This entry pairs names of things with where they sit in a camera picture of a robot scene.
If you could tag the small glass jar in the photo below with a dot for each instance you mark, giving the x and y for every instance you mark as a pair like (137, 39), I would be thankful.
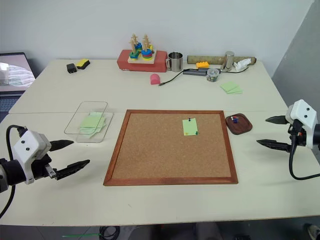
(212, 74)

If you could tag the grey USB hub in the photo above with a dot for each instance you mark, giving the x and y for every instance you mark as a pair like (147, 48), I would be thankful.
(195, 72)

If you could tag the thin green stick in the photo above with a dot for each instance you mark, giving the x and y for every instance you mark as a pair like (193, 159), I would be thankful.
(80, 235)

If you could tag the wood-framed cork board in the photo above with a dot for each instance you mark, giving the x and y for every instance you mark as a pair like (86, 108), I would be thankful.
(162, 150)

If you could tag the green sticky note pad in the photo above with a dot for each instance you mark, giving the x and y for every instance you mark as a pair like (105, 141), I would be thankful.
(228, 85)
(238, 90)

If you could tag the steel mug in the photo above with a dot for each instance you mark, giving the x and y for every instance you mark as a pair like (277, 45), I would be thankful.
(175, 62)

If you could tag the wooden stacking peg toy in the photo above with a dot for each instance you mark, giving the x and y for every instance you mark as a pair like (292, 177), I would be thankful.
(141, 53)

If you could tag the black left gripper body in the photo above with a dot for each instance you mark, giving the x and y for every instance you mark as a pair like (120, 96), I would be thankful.
(41, 167)

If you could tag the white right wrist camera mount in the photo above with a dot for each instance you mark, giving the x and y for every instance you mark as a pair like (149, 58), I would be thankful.
(301, 110)

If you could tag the wooden log roll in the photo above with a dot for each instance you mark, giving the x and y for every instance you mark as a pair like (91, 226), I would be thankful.
(207, 59)

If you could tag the brown wooden tray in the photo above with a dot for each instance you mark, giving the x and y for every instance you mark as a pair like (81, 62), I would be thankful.
(240, 126)

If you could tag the clear plastic box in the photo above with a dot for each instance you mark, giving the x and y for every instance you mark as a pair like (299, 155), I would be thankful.
(75, 125)

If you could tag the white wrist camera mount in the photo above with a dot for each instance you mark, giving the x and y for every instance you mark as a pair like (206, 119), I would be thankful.
(27, 147)
(301, 110)

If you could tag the silver metal cylinder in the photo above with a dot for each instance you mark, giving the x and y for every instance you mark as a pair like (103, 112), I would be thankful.
(228, 61)

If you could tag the red rectangular box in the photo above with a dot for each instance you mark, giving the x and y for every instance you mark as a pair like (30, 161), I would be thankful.
(160, 62)

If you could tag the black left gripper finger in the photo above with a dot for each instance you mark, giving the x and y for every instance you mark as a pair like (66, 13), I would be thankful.
(71, 168)
(61, 143)

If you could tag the open laptop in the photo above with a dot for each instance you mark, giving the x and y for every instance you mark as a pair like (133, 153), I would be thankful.
(13, 75)

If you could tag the shoe of a person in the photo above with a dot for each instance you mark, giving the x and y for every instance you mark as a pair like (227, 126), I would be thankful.
(314, 232)

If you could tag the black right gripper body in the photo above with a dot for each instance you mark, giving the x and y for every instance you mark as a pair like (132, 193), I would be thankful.
(298, 135)

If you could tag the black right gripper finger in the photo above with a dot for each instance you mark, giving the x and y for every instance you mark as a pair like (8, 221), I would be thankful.
(277, 119)
(273, 144)

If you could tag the yellow toy brick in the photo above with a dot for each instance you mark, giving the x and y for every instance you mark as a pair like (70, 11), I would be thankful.
(202, 65)

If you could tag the green sticky note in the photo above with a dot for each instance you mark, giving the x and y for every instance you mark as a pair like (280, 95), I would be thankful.
(190, 127)

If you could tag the white crumpled cloth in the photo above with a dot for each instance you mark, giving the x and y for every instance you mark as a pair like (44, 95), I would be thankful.
(242, 64)

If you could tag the pink eraser object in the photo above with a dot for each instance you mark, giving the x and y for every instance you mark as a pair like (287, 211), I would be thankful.
(155, 80)

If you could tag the black power adapter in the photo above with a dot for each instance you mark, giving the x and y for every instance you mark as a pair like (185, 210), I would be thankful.
(72, 68)

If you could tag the yellow sponge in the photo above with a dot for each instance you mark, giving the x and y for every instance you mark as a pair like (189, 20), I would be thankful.
(83, 63)

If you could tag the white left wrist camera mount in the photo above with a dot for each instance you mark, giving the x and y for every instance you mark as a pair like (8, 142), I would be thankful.
(27, 147)

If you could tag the pile of green notes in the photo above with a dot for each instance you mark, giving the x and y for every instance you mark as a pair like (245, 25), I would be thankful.
(92, 123)

